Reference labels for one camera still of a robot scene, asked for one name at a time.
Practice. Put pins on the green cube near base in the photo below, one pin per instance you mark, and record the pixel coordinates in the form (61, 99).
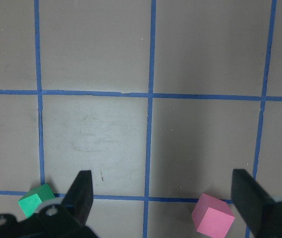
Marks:
(33, 198)

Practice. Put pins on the pink cube near centre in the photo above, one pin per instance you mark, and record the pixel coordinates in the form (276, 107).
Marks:
(212, 217)

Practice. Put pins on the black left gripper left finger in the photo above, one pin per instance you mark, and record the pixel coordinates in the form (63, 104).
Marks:
(79, 198)

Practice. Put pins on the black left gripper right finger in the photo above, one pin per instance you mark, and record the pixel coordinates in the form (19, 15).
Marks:
(261, 212)

